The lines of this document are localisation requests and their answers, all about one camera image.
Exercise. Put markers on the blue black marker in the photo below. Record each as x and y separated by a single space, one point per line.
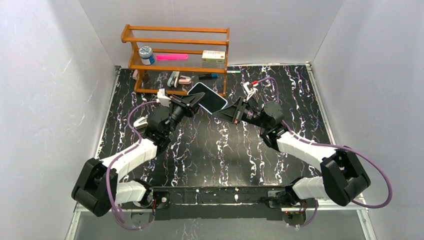
208 76

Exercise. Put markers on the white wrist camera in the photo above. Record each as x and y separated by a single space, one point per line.
162 98
250 89

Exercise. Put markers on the white red box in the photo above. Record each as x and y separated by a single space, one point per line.
214 57

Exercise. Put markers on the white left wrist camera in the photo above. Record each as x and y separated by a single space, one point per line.
162 98

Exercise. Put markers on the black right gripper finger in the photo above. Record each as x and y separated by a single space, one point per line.
227 115
237 105

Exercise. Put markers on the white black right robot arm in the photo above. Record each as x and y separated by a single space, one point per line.
342 177

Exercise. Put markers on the grey blue stapler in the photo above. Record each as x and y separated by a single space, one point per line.
173 80

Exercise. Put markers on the pink ruler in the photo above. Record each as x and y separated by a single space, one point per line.
172 57

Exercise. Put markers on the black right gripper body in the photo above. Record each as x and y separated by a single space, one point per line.
238 111

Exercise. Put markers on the green pen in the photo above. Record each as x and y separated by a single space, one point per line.
233 72

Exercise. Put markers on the blue white jar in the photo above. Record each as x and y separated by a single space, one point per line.
146 55

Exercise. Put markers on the light blue phone case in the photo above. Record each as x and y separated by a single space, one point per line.
209 97

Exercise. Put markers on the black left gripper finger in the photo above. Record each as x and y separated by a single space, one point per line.
189 108
190 98

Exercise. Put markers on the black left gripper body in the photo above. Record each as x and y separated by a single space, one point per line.
187 105

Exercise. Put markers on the orange wooden shelf rack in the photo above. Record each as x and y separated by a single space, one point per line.
157 51

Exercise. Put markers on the pink stapler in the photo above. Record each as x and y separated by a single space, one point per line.
184 80

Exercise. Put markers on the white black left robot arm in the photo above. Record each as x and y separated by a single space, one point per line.
99 187

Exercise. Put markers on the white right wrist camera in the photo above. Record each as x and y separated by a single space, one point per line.
250 89

